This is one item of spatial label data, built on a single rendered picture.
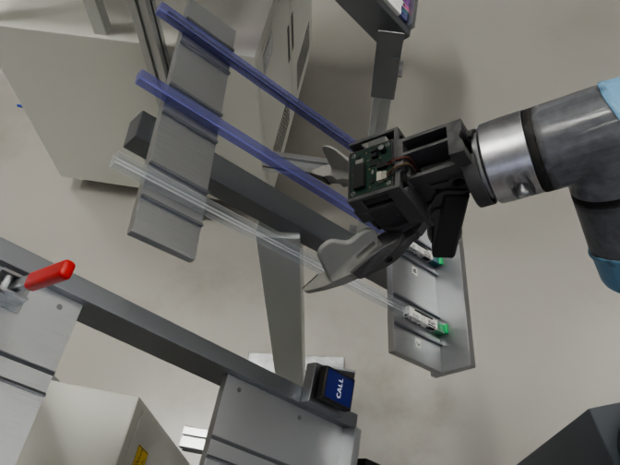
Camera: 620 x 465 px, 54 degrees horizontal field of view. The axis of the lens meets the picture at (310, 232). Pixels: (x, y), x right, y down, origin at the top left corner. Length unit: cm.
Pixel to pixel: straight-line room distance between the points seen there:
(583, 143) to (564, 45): 201
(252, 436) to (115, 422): 30
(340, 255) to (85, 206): 146
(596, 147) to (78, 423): 77
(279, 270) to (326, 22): 167
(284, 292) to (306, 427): 26
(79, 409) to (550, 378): 117
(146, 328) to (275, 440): 21
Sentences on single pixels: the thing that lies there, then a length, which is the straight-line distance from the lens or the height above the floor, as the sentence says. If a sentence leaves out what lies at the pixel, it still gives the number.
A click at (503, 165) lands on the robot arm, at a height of 111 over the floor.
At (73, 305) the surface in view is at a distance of 62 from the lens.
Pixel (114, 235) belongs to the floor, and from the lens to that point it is 188.
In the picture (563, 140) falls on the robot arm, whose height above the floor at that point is 114.
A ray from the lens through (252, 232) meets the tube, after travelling 65.
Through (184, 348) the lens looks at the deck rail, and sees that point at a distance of 66.
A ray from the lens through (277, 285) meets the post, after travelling 93.
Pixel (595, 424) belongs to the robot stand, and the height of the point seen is 55.
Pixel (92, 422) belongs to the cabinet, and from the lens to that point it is 97.
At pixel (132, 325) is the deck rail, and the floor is 95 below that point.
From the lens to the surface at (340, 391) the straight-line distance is 75.
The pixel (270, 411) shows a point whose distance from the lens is 73.
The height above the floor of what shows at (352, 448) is 74.
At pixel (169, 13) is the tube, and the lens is 74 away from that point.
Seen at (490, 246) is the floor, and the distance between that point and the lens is 184.
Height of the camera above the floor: 151
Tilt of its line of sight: 57 degrees down
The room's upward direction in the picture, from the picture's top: straight up
